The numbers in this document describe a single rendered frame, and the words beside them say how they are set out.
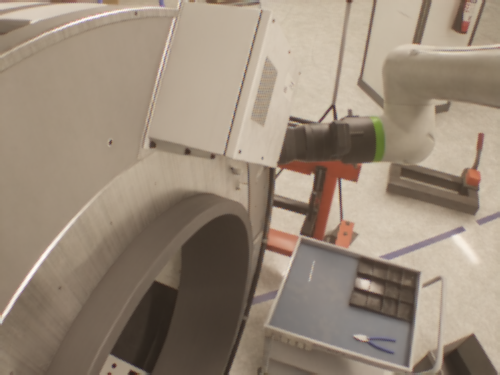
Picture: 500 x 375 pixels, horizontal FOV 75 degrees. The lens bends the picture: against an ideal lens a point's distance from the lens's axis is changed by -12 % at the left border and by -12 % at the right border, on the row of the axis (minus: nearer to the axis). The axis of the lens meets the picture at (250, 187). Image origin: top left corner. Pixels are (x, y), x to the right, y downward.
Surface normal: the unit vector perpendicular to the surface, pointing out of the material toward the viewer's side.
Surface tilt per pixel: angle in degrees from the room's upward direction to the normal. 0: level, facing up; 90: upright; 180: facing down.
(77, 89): 90
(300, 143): 46
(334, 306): 0
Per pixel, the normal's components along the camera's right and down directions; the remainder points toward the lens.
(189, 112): -0.26, 0.01
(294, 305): 0.00, -0.71
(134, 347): -0.10, -0.49
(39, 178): 0.93, 0.26
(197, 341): -0.19, -0.24
